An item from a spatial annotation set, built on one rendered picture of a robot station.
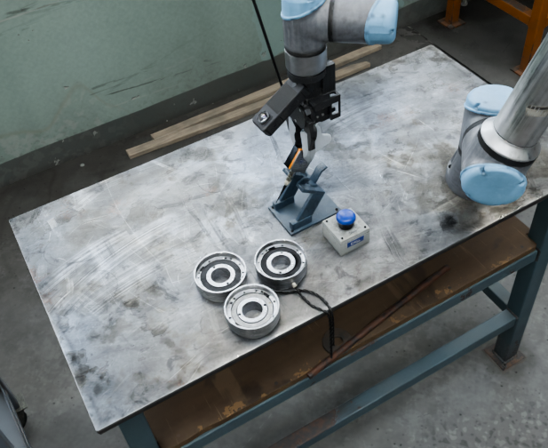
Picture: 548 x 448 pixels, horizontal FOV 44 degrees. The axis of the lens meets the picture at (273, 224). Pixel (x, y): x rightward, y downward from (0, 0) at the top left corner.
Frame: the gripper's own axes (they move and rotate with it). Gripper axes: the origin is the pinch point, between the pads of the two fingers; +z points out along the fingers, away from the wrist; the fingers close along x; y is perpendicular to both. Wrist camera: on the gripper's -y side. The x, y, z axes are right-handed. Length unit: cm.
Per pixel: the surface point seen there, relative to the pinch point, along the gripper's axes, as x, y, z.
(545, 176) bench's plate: -21, 50, 16
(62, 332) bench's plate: -1, -56, 16
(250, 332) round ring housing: -23.3, -26.1, 13.3
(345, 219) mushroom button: -12.7, 1.9, 8.9
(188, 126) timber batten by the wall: 137, 22, 95
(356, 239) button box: -15.4, 2.9, 13.3
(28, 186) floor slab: 143, -49, 96
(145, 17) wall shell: 149, 18, 45
